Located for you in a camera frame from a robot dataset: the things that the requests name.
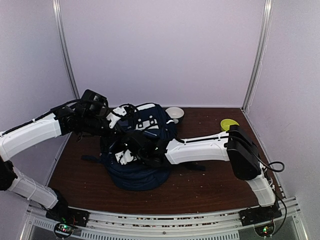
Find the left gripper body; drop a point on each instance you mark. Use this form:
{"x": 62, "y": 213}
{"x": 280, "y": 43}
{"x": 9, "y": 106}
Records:
{"x": 115, "y": 132}

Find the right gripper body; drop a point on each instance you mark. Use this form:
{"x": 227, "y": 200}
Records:
{"x": 142, "y": 159}

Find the navy blue student backpack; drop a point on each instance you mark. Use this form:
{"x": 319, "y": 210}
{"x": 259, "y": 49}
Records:
{"x": 149, "y": 123}

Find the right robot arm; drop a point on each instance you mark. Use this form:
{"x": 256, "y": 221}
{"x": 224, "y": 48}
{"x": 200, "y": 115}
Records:
{"x": 233, "y": 146}

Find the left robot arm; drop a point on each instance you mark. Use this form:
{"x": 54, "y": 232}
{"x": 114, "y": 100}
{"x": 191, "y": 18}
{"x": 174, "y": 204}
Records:
{"x": 89, "y": 114}

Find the black and white bowl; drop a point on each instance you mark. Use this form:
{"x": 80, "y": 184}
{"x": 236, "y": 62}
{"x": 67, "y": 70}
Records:
{"x": 176, "y": 113}

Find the lime green bowl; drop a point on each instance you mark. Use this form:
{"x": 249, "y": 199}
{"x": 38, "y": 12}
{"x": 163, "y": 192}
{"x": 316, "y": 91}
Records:
{"x": 226, "y": 123}

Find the front aluminium rail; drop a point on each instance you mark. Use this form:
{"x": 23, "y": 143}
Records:
{"x": 218, "y": 225}

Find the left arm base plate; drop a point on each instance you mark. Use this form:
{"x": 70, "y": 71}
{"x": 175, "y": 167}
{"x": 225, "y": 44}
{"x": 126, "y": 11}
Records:
{"x": 73, "y": 217}

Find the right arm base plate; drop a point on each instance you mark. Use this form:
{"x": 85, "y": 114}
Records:
{"x": 252, "y": 216}

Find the right aluminium frame post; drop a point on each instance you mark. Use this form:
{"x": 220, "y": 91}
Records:
{"x": 261, "y": 47}

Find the aluminium frame post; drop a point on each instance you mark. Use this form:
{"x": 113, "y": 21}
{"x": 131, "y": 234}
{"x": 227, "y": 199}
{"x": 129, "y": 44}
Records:
{"x": 56, "y": 4}
{"x": 261, "y": 47}

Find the left aluminium frame post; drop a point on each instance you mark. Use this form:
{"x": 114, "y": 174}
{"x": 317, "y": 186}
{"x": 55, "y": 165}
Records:
{"x": 56, "y": 4}

